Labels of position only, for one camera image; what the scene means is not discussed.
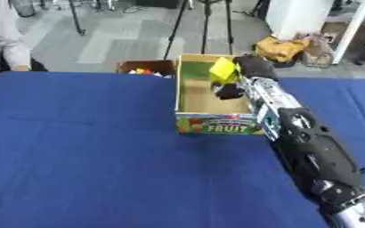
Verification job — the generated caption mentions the person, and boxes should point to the person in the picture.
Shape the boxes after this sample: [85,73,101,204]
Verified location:
[0,0,51,87]

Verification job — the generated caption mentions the yellow block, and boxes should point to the yellow block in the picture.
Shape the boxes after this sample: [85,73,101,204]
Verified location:
[207,56,240,86]

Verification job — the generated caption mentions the white pillar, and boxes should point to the white pillar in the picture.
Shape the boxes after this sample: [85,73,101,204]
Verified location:
[264,0,336,41]

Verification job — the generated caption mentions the black stand pole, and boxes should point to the black stand pole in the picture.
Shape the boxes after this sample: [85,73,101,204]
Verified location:
[65,0,88,37]

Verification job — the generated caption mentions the black tripod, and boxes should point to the black tripod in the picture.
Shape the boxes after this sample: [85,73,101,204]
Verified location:
[162,0,236,61]

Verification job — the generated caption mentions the brown cardboard box with toys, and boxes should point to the brown cardboard box with toys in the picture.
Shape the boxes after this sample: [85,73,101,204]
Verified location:
[115,59,180,78]

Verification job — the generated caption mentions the yellow bag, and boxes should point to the yellow bag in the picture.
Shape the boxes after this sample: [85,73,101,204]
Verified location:
[252,35,313,64]

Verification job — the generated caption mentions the printed cardboard box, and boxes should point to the printed cardboard box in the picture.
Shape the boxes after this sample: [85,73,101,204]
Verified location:
[173,53,265,136]

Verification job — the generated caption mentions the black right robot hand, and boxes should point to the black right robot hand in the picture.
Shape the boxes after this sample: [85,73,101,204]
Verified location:
[212,53,281,101]

